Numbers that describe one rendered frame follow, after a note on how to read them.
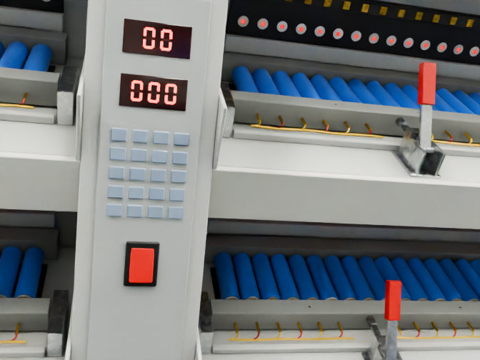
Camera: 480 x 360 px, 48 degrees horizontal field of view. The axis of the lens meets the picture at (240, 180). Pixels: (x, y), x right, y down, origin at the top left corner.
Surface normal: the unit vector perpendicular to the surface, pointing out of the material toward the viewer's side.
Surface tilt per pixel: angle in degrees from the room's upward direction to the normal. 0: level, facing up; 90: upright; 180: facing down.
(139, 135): 90
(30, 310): 23
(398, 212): 113
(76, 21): 90
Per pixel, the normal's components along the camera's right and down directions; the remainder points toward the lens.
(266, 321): 0.16, 0.55
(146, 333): 0.21, 0.19
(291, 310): 0.18, -0.83
